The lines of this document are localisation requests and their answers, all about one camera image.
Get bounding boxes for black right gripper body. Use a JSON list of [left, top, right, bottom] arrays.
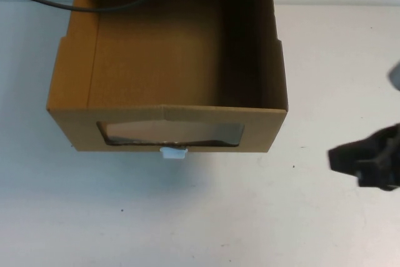
[[368, 124, 400, 191]]

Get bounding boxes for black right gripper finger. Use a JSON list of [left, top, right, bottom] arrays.
[[327, 137, 381, 163], [328, 160, 381, 187]]

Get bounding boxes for cardboard drawer with window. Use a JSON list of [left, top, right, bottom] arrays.
[[46, 0, 290, 153]]

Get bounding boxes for white plastic drawer handle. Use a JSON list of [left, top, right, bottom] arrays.
[[159, 146, 189, 161]]

